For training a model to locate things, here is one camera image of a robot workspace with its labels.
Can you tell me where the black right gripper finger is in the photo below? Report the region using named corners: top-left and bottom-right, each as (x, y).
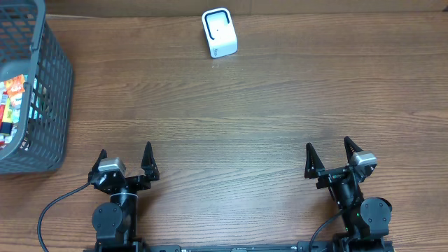
top-left (344, 136), bottom-right (363, 163)
top-left (304, 143), bottom-right (325, 179)

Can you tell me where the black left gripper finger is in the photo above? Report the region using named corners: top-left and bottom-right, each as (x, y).
top-left (91, 149), bottom-right (107, 172)
top-left (141, 141), bottom-right (160, 181)

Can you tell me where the yellow highlighter marker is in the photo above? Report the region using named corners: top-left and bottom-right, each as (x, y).
top-left (1, 108), bottom-right (13, 136)

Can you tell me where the orange tissue pack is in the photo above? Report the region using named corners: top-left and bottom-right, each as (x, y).
top-left (4, 74), bottom-right (26, 108)

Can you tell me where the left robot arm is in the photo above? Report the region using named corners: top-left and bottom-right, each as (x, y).
top-left (88, 142), bottom-right (160, 251)

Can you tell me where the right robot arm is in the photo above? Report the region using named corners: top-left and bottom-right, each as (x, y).
top-left (297, 136), bottom-right (394, 252)

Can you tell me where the white barcode scanner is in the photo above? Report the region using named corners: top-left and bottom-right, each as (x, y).
top-left (202, 8), bottom-right (238, 59)

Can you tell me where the grey plastic mesh basket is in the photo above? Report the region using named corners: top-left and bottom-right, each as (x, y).
top-left (1, 0), bottom-right (74, 174)

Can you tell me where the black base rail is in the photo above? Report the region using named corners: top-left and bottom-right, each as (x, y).
top-left (144, 241), bottom-right (338, 252)

